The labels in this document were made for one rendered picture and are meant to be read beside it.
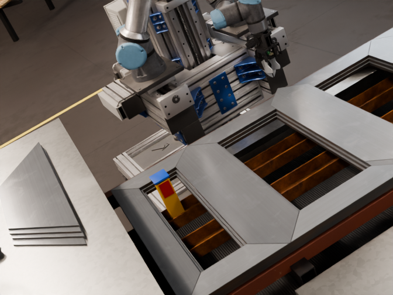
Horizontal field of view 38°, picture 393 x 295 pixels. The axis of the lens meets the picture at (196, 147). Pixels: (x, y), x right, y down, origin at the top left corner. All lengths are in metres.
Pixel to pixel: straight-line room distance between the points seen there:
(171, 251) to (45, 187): 0.47
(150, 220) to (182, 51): 0.93
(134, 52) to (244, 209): 0.78
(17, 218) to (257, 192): 0.74
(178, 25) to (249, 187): 0.94
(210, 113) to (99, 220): 1.04
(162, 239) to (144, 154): 1.85
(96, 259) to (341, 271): 0.65
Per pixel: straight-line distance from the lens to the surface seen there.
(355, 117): 2.01
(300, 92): 2.26
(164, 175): 2.01
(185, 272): 1.65
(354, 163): 1.85
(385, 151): 1.82
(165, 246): 1.77
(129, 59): 2.21
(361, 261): 1.64
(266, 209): 1.74
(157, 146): 3.63
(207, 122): 2.54
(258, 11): 2.19
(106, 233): 1.59
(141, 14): 2.17
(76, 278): 1.51
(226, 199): 1.83
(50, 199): 1.83
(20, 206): 1.89
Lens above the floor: 1.92
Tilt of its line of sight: 30 degrees down
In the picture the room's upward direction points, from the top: 24 degrees counter-clockwise
